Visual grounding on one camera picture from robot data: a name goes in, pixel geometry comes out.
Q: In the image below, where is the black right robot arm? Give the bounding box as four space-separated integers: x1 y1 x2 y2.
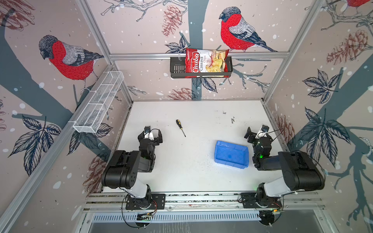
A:
244 125 325 208

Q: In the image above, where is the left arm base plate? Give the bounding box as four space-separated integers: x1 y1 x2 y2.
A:
124 193 166 210

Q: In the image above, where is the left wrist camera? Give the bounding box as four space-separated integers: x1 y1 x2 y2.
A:
144 126 154 141

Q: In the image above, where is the red cassava chips bag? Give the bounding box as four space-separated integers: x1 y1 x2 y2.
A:
185 49 229 73

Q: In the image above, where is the black yellow screwdriver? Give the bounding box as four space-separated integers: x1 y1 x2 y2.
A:
176 119 186 137

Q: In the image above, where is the white wire mesh shelf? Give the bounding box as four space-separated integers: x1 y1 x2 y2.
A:
73 71 124 134

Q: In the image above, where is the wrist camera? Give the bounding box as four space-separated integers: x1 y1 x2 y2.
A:
144 126 154 141
255 124 270 139

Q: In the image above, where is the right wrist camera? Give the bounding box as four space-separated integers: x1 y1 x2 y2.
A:
255 124 270 139

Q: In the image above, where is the blue plastic bin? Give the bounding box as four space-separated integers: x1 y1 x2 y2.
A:
214 141 249 169

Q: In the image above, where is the aluminium mounting rail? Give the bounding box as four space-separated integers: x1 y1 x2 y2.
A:
82 191 326 213

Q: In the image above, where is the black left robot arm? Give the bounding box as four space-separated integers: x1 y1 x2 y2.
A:
101 126 165 210

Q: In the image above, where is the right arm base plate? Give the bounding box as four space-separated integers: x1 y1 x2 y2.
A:
239 192 283 209

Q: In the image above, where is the black wall basket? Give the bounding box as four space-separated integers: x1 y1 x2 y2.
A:
170 56 233 79

